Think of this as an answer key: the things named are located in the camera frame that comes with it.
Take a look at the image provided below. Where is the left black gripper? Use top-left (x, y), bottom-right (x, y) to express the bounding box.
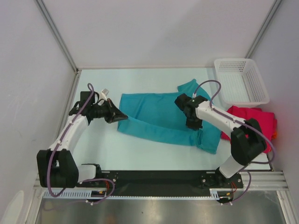
top-left (91, 98), bottom-right (128, 124)

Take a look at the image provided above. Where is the teal t shirt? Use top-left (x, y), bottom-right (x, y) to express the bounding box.
top-left (117, 79), bottom-right (221, 154)

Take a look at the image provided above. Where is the white plastic perforated basket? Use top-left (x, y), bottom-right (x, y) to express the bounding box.
top-left (214, 58), bottom-right (270, 108)

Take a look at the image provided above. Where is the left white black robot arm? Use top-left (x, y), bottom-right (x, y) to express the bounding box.
top-left (36, 89), bottom-right (128, 189)

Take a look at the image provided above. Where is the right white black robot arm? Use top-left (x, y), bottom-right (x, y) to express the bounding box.
top-left (175, 94), bottom-right (267, 187)

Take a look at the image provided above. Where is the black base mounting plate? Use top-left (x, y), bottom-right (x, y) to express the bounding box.
top-left (76, 169), bottom-right (244, 197)

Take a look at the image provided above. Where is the folded red t shirt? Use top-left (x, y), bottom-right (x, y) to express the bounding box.
top-left (221, 105), bottom-right (278, 154)

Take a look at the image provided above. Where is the folded orange t shirt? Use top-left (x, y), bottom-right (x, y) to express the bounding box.
top-left (271, 132), bottom-right (278, 140)

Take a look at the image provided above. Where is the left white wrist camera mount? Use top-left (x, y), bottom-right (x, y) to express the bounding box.
top-left (95, 89), bottom-right (109, 105)

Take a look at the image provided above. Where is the white slotted cable duct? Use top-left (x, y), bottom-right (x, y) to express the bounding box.
top-left (57, 189), bottom-right (233, 201)

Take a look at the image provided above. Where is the aluminium frame rail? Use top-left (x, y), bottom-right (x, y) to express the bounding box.
top-left (37, 171), bottom-right (288, 196)

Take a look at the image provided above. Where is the left aluminium corner post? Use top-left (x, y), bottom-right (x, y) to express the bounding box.
top-left (34, 0), bottom-right (78, 74)

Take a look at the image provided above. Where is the aluminium corner post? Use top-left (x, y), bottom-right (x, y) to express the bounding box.
top-left (34, 0), bottom-right (78, 74)
top-left (245, 0), bottom-right (284, 58)

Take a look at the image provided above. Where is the right aluminium corner post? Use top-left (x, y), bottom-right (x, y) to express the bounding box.
top-left (245, 0), bottom-right (284, 58)

